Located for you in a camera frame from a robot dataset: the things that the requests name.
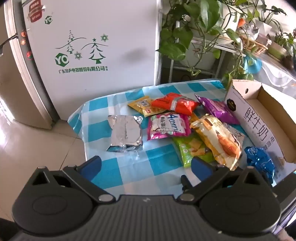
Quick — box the white metal rack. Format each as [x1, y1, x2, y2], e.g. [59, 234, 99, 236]
[168, 20, 243, 84]

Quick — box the white geometric pot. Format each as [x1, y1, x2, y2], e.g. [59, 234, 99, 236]
[254, 20, 274, 36]

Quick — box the cardboard box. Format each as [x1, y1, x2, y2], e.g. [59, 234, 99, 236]
[224, 79, 296, 163]

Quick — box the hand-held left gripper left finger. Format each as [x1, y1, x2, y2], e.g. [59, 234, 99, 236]
[32, 156, 116, 205]

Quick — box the silver foil snack packet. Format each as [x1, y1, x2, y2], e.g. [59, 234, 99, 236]
[106, 115, 144, 153]

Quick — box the green snack packet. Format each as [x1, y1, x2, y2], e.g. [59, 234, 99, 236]
[172, 136, 215, 168]

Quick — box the large white flower pot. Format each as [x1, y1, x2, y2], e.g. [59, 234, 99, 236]
[221, 7, 240, 35]

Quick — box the wicker basket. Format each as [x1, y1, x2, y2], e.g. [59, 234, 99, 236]
[238, 32, 269, 55]

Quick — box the brown ornament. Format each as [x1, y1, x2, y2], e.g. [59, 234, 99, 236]
[281, 56, 295, 70]

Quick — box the purple snack packet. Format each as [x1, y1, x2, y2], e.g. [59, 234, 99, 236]
[194, 94, 240, 126]

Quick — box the pink snack packet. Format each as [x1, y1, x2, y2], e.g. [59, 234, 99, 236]
[147, 112, 192, 141]

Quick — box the yellow snack packet white label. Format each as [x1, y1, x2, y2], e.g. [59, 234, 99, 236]
[128, 96, 167, 117]

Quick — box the blue checked tablecloth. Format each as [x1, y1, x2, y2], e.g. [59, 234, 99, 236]
[67, 79, 296, 195]

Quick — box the yellow bread snack packet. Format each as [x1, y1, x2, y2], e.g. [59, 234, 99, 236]
[190, 115, 242, 171]

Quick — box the grey white table cloth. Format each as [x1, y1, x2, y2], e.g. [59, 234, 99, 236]
[254, 53, 296, 98]

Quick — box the red snack packet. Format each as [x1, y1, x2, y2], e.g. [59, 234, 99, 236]
[151, 92, 200, 116]

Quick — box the white patterned snack packet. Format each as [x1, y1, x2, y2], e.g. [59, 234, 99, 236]
[223, 123, 245, 149]

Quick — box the green pothos plant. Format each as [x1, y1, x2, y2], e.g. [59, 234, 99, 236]
[157, 0, 256, 87]

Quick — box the white refrigerator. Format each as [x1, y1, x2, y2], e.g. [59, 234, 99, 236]
[5, 0, 162, 129]

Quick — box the black cable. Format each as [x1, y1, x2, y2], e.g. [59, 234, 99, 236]
[0, 34, 19, 56]

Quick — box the blue snack packet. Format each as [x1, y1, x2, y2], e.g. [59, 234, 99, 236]
[244, 146, 275, 184]

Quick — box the green ceramic pot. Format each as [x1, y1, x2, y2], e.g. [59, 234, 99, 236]
[267, 40, 287, 61]

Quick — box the small green potted plant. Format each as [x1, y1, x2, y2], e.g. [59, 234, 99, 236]
[274, 25, 296, 56]

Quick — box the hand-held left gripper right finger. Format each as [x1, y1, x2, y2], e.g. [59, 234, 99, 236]
[178, 157, 267, 205]

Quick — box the white rectangular planter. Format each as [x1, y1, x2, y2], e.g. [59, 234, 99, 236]
[184, 35, 223, 68]

